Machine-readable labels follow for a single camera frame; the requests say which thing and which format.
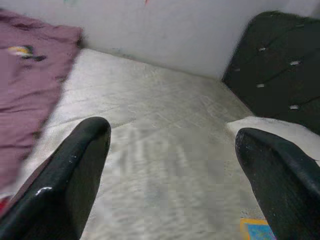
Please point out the colourful children's book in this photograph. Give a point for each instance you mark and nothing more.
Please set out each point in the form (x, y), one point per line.
(255, 231)

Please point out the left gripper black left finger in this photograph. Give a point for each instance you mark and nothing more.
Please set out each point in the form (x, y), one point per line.
(57, 190)

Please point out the white quilted mattress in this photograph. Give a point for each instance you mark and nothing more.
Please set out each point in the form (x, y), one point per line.
(162, 100)

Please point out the pink cartoon print blanket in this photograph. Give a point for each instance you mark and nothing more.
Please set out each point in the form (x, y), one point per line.
(30, 87)

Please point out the beige pillow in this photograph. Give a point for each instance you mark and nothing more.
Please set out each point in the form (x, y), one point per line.
(287, 133)

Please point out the black tufted headboard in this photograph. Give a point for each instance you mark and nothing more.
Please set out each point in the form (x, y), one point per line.
(280, 75)

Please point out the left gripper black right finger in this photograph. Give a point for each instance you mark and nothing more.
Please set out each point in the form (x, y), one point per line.
(287, 190)

